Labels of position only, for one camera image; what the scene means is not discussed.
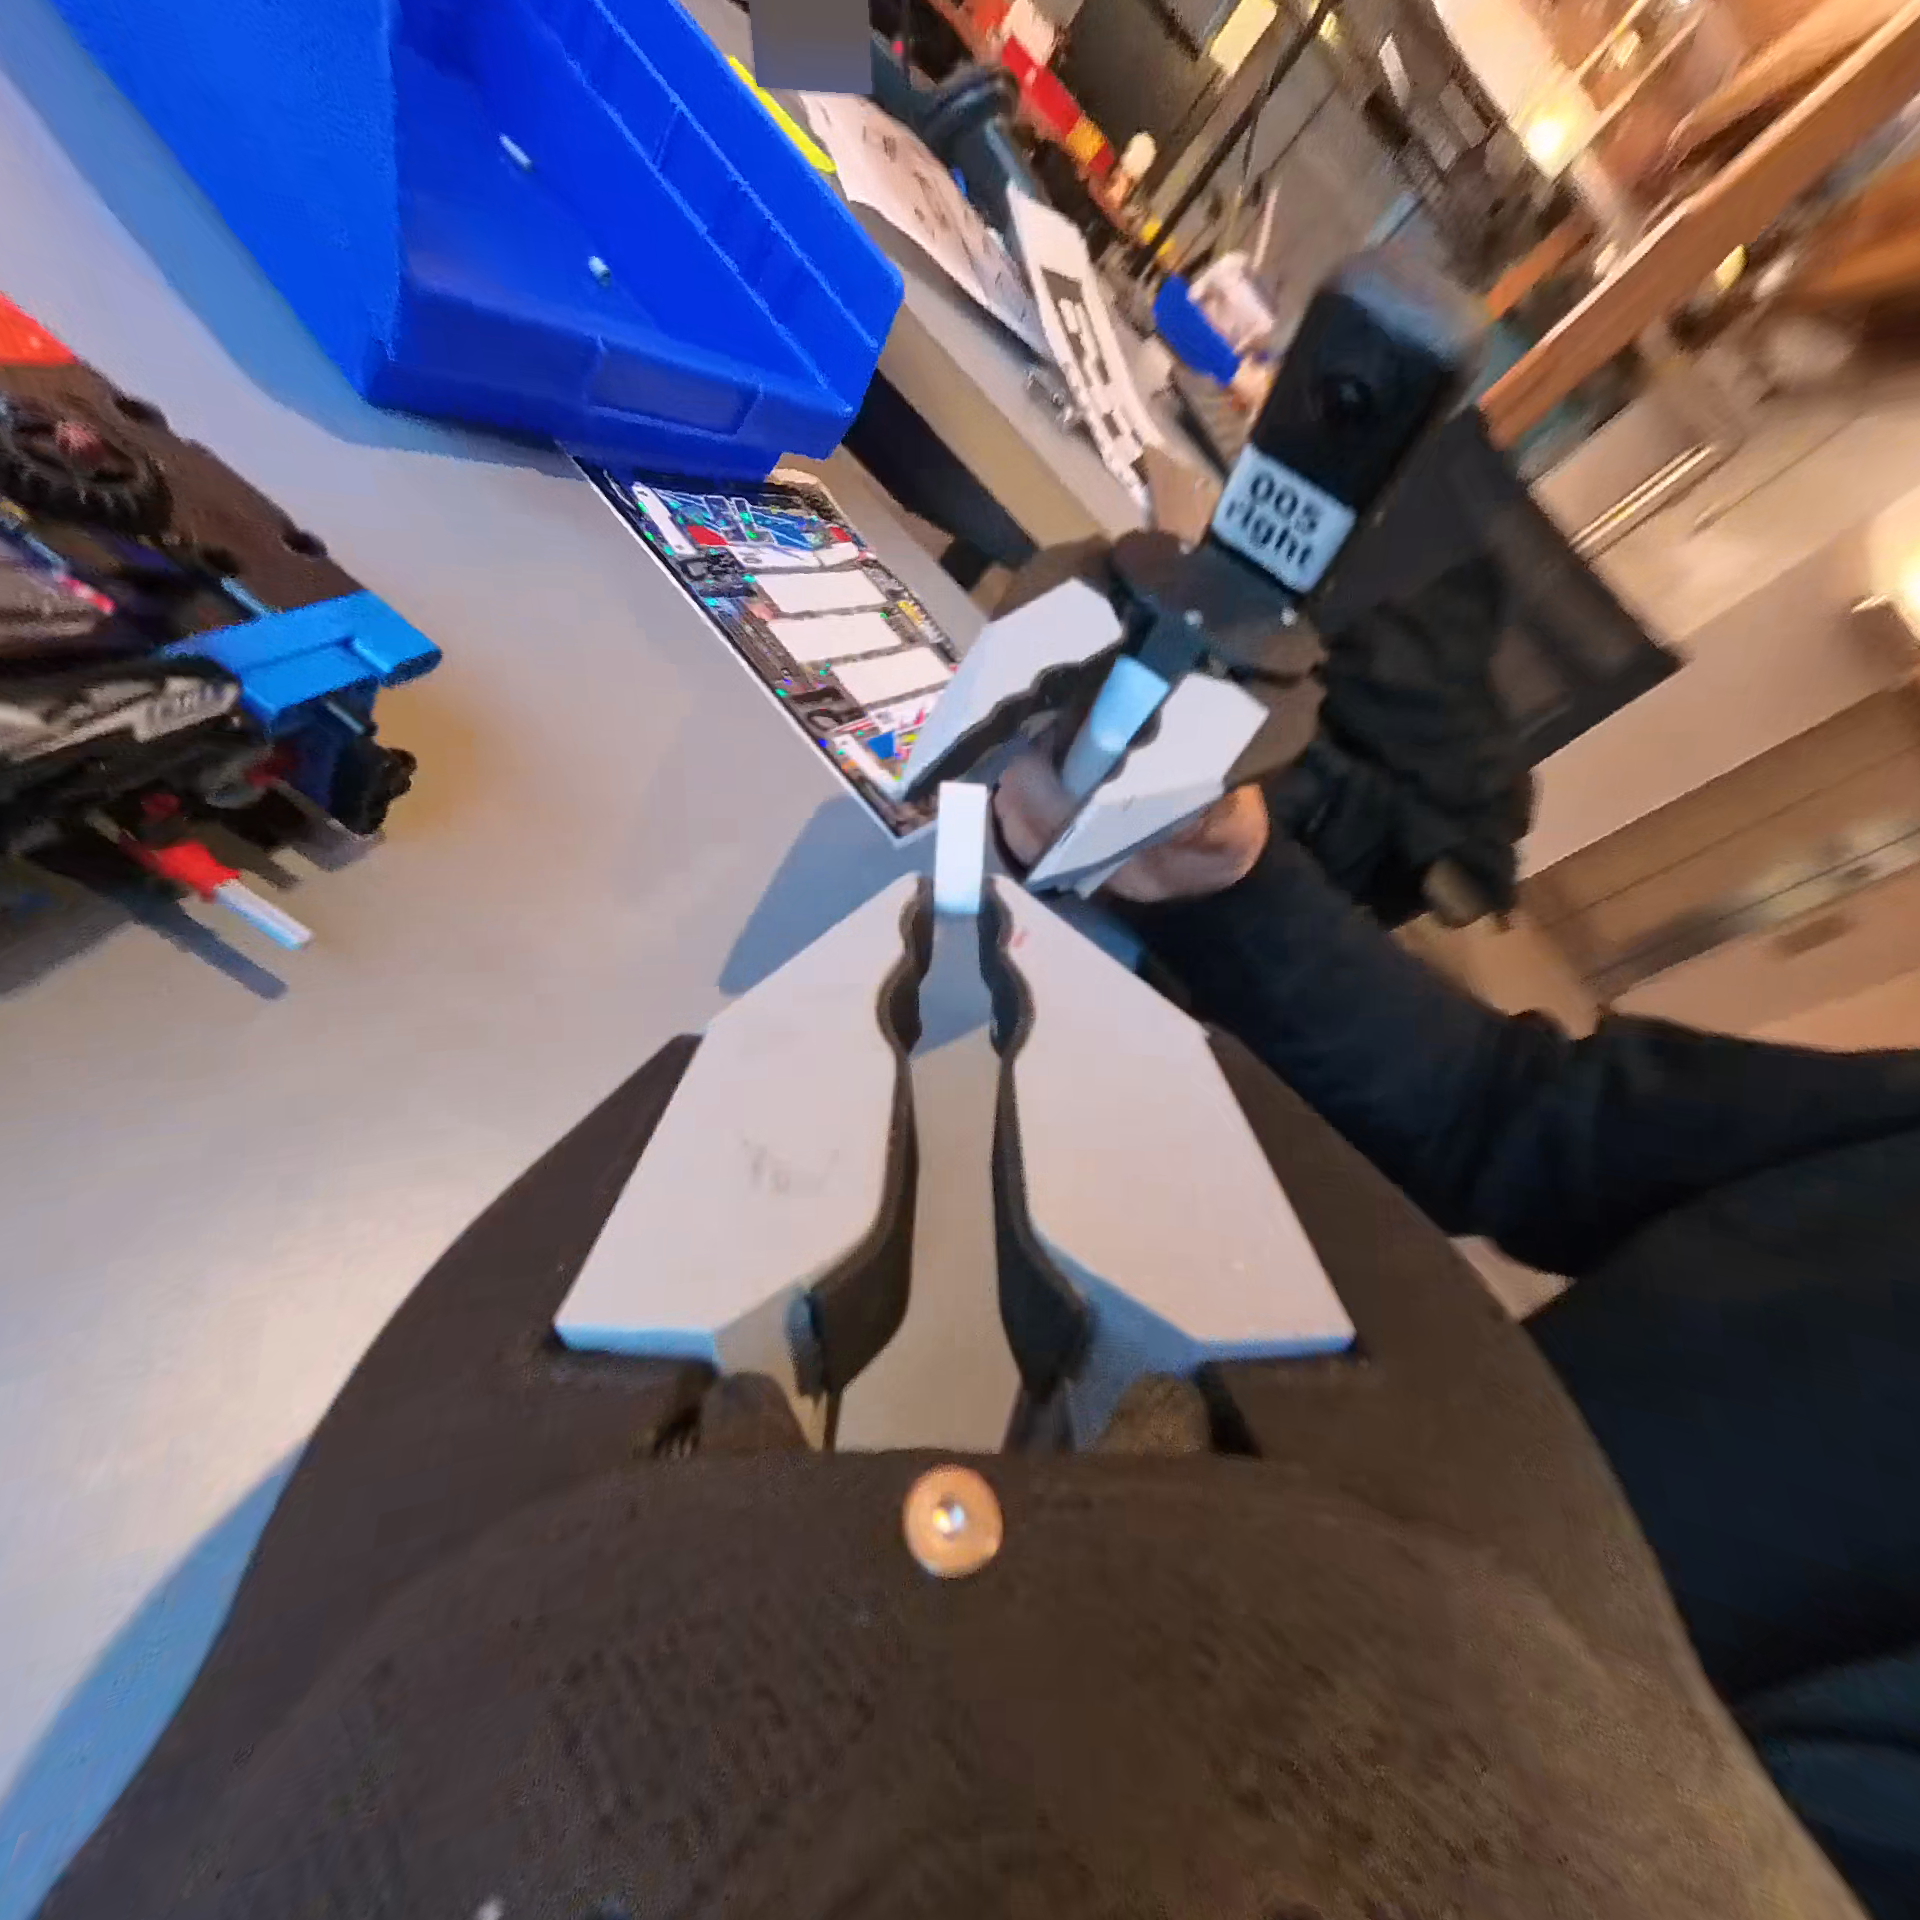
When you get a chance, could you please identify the person's right hand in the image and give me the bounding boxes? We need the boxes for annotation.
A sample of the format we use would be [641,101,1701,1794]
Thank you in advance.
[990,746,1272,908]

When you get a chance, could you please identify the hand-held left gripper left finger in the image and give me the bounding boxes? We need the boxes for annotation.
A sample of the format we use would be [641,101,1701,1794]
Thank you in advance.
[552,873,938,1400]

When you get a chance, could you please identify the printed instruction sheet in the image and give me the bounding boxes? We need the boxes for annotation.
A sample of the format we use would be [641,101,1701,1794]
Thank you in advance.
[794,86,1055,365]

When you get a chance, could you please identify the grey desk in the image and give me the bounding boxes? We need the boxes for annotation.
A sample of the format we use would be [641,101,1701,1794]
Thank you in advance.
[0,0,1220,1896]

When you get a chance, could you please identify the person's right forearm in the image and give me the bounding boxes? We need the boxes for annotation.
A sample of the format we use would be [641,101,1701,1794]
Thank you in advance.
[1124,836,1920,1280]

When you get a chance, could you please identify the person's dark trousers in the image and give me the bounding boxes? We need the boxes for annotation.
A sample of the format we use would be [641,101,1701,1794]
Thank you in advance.
[1517,1169,1920,1920]

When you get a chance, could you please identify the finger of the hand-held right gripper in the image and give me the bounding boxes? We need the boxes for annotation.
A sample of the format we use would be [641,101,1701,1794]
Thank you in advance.
[1023,677,1280,892]
[896,578,1130,793]

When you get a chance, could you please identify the black and white marker sheet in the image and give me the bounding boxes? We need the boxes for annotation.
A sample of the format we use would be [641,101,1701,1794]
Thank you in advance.
[1002,191,1170,503]

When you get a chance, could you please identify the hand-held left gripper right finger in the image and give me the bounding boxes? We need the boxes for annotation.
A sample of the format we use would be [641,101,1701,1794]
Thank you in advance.
[977,873,1361,1391]

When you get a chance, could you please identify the toy brick race car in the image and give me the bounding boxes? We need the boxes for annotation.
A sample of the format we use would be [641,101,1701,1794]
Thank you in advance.
[0,292,444,953]

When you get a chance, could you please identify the blue plastic bin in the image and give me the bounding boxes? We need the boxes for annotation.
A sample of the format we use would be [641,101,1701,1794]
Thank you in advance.
[48,0,905,486]

